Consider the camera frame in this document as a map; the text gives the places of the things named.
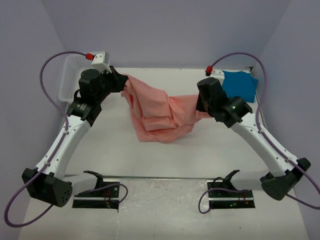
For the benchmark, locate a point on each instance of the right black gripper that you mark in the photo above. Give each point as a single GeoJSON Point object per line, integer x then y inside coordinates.
{"type": "Point", "coordinates": [199, 107]}

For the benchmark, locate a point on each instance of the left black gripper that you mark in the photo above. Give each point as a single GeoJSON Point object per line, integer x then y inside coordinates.
{"type": "Point", "coordinates": [119, 80]}

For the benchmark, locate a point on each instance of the pink t shirt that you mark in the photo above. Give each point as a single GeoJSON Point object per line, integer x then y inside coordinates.
{"type": "Point", "coordinates": [157, 117]}

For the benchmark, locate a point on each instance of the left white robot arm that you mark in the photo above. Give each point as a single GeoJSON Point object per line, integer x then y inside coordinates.
{"type": "Point", "coordinates": [47, 181]}

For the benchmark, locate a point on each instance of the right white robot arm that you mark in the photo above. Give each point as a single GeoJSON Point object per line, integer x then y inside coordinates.
{"type": "Point", "coordinates": [284, 169]}

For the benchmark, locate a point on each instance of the blue folded t shirt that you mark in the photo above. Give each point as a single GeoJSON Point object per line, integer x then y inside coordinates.
{"type": "Point", "coordinates": [240, 84]}

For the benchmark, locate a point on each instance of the white plastic basket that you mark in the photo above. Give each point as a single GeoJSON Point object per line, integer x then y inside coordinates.
{"type": "Point", "coordinates": [74, 64]}

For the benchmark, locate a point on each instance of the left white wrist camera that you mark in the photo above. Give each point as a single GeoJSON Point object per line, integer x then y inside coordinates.
{"type": "Point", "coordinates": [100, 61]}

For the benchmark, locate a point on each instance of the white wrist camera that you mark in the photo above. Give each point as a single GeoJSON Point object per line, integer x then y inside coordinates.
{"type": "Point", "coordinates": [215, 73]}
{"type": "Point", "coordinates": [100, 61]}

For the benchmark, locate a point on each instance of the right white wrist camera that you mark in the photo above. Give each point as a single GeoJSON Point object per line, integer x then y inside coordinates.
{"type": "Point", "coordinates": [215, 73]}

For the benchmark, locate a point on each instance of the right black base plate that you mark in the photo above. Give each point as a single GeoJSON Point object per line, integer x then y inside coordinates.
{"type": "Point", "coordinates": [220, 199]}

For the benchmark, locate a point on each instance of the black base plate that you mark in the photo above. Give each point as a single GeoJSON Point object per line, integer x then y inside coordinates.
{"type": "Point", "coordinates": [220, 199]}
{"type": "Point", "coordinates": [104, 199]}

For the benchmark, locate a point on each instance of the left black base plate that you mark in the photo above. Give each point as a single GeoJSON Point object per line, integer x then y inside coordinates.
{"type": "Point", "coordinates": [104, 199]}

